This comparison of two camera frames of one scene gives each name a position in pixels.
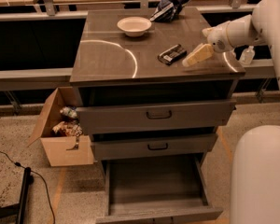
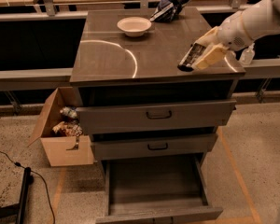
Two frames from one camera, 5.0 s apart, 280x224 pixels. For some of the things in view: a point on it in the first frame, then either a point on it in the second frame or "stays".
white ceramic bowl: [134, 26] stays
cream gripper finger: [201, 53] → [214, 57]
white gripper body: [218, 39] stays
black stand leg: [19, 209] stays
